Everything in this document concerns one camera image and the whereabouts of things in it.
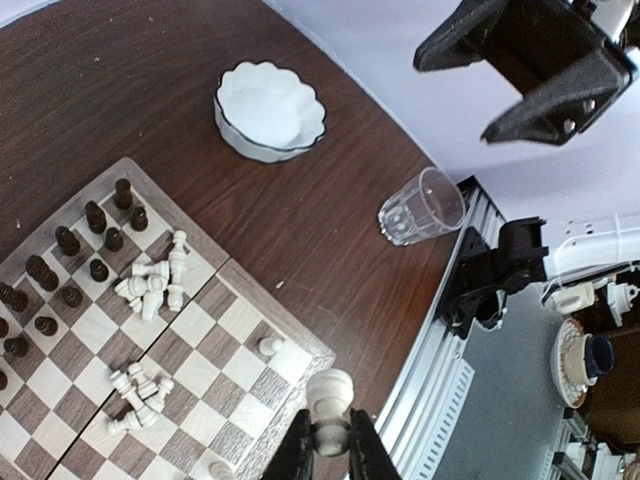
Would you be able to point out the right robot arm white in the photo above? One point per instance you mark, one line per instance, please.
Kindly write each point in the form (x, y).
(579, 248)

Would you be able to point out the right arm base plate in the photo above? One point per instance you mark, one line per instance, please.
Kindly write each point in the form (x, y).
(483, 277)

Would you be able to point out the aluminium front rail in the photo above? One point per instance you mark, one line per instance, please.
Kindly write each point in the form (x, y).
(422, 409)

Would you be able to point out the white king chess piece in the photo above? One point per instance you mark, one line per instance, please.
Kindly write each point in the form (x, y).
(177, 262)

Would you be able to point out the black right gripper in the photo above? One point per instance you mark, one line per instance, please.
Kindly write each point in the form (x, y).
(566, 58)

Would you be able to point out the dark rook corner piece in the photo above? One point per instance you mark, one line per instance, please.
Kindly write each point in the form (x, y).
(123, 197)

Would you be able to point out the white pawn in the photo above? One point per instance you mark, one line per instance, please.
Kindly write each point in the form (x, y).
(269, 346)
(329, 394)

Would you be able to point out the clear plastic cup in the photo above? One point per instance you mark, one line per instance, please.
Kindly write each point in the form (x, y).
(428, 206)

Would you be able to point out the wooden chess board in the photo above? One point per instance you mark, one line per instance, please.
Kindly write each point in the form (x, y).
(102, 394)

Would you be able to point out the white scalloped bowl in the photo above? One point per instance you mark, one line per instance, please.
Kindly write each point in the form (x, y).
(266, 113)

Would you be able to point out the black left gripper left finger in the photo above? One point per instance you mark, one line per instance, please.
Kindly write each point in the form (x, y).
(294, 458)

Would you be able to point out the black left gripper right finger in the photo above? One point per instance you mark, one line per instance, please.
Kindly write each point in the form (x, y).
(368, 458)

